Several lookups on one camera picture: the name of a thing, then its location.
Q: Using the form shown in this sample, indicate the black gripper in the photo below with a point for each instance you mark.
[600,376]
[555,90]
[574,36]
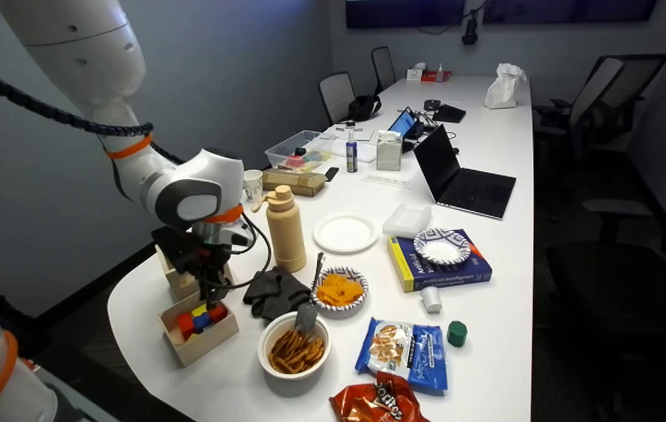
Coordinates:
[190,256]

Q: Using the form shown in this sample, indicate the wooden shape sorter box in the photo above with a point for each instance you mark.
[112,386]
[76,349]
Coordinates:
[189,280]

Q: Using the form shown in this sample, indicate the orange cube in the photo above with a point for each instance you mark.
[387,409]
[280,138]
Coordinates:
[185,323]

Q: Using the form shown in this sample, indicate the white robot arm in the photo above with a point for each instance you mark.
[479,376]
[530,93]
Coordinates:
[91,54]

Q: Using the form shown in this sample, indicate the brown wooden block box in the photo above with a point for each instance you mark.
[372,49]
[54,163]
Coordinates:
[212,326]

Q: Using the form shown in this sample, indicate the white tissue box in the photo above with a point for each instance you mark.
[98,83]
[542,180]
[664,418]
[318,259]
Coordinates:
[387,151]

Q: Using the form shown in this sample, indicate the dark grey cloth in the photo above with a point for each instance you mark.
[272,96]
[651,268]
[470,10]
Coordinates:
[272,294]

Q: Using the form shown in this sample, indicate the tan water bottle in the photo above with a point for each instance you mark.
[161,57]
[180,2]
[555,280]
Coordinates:
[284,228]

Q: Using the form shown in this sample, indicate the metal spoon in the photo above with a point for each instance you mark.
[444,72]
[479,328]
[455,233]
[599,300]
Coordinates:
[307,310]

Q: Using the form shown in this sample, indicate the white bowl of pretzels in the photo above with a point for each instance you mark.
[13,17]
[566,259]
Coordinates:
[286,351]

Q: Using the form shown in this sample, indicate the patterned paper cup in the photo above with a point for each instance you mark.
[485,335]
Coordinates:
[253,184]

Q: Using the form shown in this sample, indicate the patterned paper bowl of chips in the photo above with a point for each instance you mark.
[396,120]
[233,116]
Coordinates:
[338,288]

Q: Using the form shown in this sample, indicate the white plastic lid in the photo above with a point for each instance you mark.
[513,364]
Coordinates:
[345,234]

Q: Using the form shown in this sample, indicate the clear bin with items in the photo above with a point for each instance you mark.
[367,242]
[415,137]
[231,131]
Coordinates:
[300,151]

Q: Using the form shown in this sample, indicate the small bottle blue label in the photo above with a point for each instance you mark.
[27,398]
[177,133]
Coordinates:
[353,152]

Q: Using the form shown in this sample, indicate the clear plastic container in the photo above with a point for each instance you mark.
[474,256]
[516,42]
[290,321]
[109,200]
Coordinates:
[407,221]

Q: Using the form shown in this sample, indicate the red Doritos chip bag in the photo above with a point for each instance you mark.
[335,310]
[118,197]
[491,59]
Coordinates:
[386,398]

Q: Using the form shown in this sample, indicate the blue snack bag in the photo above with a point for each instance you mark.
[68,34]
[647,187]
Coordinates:
[407,349]

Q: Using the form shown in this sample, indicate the small white cup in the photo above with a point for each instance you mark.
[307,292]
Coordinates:
[433,300]

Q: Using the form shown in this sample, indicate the blue yellow book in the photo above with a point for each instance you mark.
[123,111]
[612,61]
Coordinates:
[437,259]

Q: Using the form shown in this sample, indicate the black office chair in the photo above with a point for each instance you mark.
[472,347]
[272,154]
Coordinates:
[335,92]

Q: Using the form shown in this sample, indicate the green bottle cap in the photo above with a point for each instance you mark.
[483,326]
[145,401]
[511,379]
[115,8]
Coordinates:
[457,333]

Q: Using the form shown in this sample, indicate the tablet with blue screen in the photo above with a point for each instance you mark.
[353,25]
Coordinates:
[407,124]

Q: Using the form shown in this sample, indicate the black laptop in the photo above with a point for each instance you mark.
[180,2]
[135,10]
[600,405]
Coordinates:
[457,186]

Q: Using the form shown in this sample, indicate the white plastic bag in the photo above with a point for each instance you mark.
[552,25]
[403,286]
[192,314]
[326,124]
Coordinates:
[502,90]

